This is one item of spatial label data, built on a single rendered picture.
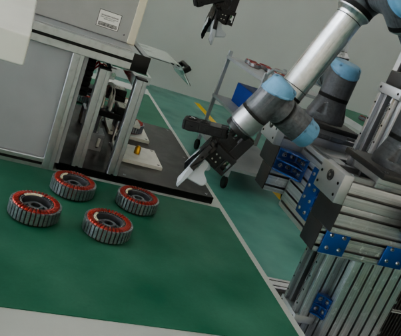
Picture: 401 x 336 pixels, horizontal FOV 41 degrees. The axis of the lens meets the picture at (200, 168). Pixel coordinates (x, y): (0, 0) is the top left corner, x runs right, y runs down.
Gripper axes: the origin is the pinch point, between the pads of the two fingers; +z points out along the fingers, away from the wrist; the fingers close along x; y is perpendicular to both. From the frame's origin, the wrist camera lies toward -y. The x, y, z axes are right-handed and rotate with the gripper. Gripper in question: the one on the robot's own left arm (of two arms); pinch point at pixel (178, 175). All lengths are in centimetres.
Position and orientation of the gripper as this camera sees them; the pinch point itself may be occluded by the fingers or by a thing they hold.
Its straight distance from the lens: 135.7
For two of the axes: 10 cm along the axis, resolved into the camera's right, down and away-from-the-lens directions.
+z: -7.0, 6.6, 2.8
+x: 1.0, -2.9, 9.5
